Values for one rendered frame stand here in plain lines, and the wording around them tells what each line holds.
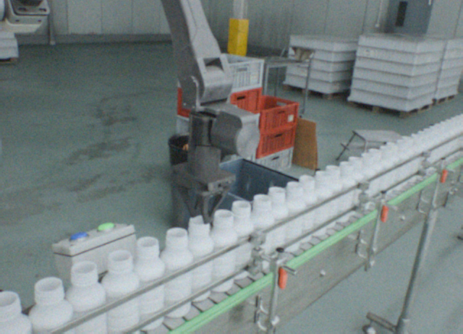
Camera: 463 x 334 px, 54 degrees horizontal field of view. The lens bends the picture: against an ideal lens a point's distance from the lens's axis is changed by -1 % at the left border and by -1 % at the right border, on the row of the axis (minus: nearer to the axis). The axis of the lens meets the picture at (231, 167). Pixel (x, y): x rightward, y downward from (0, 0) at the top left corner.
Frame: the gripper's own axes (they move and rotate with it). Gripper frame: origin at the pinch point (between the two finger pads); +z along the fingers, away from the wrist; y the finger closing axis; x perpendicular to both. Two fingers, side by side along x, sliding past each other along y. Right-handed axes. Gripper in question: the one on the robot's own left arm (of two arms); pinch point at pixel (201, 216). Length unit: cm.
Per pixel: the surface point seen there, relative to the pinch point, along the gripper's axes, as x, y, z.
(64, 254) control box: 19.4, 15.5, 7.6
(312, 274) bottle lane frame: -35.0, -5.3, 25.4
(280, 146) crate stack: -283, 187, 90
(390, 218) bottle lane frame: -79, -5, 24
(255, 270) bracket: -10.7, -5.7, 13.4
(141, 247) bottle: 13.7, -0.2, 1.3
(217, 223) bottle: -4.0, -0.4, 2.7
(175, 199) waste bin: -131, 159, 92
